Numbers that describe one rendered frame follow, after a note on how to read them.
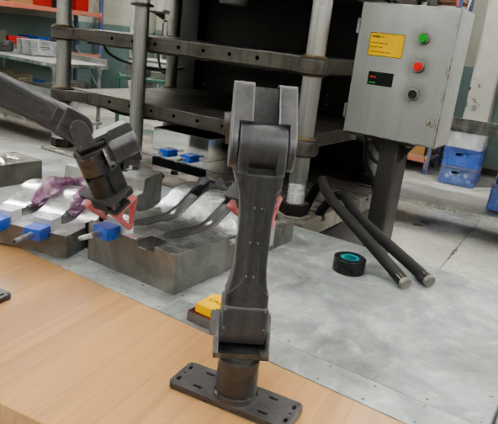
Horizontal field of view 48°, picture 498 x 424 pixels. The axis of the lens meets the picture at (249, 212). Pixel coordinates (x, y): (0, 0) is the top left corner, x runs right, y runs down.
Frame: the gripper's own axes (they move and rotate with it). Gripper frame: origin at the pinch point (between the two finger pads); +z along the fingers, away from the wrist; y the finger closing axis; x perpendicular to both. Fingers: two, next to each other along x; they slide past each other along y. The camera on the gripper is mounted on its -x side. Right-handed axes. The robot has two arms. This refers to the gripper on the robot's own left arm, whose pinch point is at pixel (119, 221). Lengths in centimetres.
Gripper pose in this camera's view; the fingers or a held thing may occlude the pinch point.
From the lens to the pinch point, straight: 127.7
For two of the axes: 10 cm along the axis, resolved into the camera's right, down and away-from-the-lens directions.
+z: 1.8, 7.3, 6.6
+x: -5.3, 6.3, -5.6
